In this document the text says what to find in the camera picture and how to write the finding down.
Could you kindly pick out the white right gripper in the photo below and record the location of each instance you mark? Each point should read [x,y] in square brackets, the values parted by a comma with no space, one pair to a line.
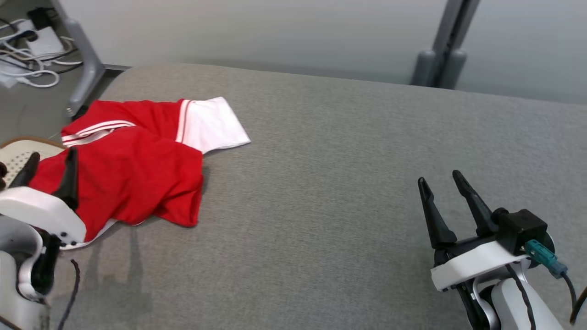
[477,263]

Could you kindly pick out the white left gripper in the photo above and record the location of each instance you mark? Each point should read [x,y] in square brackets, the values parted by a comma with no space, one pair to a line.
[41,208]

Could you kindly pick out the red shorts white trim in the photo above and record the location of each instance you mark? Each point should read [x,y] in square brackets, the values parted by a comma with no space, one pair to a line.
[137,183]

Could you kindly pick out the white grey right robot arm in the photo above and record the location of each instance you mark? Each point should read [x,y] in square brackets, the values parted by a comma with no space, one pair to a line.
[511,305]

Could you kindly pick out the white perforated laundry basket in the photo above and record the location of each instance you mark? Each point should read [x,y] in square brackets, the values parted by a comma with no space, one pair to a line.
[18,153]

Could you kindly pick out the white power strip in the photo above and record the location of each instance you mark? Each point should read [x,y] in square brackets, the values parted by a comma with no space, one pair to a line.
[46,43]

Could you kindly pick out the black power adapter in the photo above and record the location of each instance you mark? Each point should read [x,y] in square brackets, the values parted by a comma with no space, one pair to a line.
[40,17]

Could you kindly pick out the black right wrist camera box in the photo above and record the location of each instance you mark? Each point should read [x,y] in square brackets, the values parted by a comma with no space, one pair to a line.
[520,229]

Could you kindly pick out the grey metal frame leg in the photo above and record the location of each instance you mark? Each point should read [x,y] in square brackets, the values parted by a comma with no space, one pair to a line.
[89,68]

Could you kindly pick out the grey metal frame post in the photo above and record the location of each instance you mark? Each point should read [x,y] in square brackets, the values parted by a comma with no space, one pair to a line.
[442,59]

